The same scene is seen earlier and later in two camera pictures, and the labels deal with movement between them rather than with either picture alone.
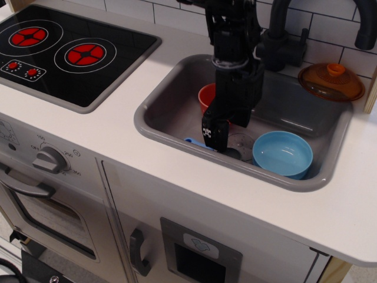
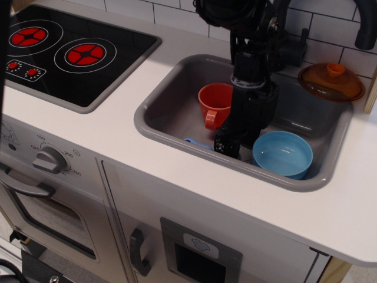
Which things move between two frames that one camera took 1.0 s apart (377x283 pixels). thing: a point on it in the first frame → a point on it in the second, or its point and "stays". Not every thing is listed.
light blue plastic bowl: x=283 y=153 stays
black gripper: x=239 y=85 → x=255 y=101
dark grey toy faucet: x=278 y=48 stays
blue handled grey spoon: x=198 y=143 stays
